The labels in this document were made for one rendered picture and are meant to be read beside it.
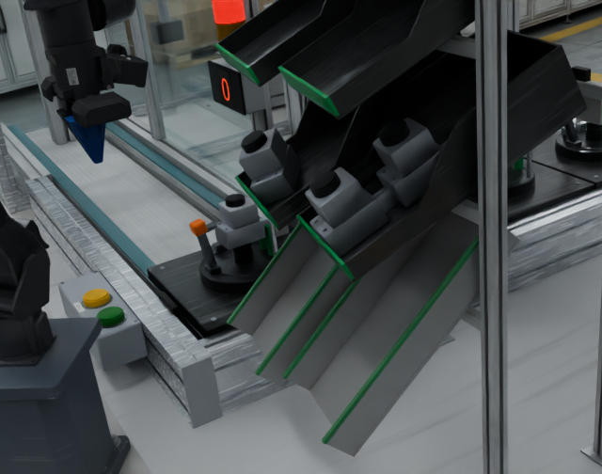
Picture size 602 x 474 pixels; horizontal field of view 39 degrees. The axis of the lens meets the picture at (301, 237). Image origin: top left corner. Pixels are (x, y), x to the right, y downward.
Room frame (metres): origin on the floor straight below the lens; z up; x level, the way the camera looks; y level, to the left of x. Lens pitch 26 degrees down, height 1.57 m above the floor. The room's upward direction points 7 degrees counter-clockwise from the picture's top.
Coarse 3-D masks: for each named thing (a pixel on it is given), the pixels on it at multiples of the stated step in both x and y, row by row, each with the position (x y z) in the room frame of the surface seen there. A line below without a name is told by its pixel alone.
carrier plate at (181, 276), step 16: (192, 256) 1.24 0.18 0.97; (160, 272) 1.20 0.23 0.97; (176, 272) 1.19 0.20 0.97; (192, 272) 1.18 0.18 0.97; (160, 288) 1.17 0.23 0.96; (176, 288) 1.14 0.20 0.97; (192, 288) 1.13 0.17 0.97; (176, 304) 1.11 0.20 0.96; (192, 304) 1.08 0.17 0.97; (208, 304) 1.08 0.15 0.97; (224, 304) 1.07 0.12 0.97; (192, 320) 1.05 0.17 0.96; (208, 320) 1.03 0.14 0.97; (224, 320) 1.03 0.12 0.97; (208, 336) 1.00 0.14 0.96
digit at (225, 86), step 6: (222, 72) 1.38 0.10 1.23; (228, 72) 1.36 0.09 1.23; (222, 78) 1.38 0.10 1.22; (228, 78) 1.36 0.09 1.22; (222, 84) 1.38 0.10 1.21; (228, 84) 1.36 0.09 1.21; (222, 90) 1.39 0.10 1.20; (228, 90) 1.37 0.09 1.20; (222, 96) 1.39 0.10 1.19; (228, 96) 1.37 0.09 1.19; (222, 102) 1.39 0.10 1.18; (228, 102) 1.37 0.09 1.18
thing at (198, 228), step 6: (192, 222) 1.14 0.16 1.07; (198, 222) 1.13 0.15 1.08; (204, 222) 1.13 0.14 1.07; (192, 228) 1.13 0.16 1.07; (198, 228) 1.13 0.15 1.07; (204, 228) 1.13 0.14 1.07; (210, 228) 1.14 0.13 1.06; (198, 234) 1.13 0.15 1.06; (204, 234) 1.13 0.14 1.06; (198, 240) 1.14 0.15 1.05; (204, 240) 1.13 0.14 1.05; (204, 246) 1.13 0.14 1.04; (210, 246) 1.14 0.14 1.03; (204, 252) 1.13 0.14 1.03; (210, 252) 1.13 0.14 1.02; (210, 258) 1.13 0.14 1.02; (210, 264) 1.13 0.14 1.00
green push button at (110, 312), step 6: (102, 312) 1.08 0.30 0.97; (108, 312) 1.08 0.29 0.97; (114, 312) 1.08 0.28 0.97; (120, 312) 1.08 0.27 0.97; (102, 318) 1.07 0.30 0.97; (108, 318) 1.07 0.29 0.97; (114, 318) 1.07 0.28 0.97; (120, 318) 1.07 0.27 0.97; (102, 324) 1.06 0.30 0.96; (108, 324) 1.06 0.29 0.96
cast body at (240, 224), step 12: (228, 204) 1.15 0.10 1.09; (240, 204) 1.15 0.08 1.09; (252, 204) 1.16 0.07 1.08; (228, 216) 1.15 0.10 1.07; (240, 216) 1.14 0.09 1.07; (252, 216) 1.15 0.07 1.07; (216, 228) 1.16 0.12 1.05; (228, 228) 1.15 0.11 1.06; (240, 228) 1.14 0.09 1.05; (252, 228) 1.15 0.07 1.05; (216, 240) 1.17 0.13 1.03; (228, 240) 1.13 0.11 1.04; (240, 240) 1.14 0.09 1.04; (252, 240) 1.15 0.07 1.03
